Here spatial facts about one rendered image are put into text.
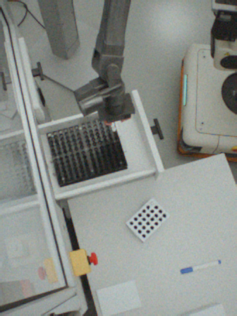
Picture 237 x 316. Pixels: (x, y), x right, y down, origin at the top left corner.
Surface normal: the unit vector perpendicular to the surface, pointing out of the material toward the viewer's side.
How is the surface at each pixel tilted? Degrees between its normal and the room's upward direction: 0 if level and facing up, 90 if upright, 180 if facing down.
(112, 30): 47
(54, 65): 5
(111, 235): 0
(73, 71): 3
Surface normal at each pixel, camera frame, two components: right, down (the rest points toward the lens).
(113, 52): 0.41, 0.52
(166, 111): 0.00, -0.29
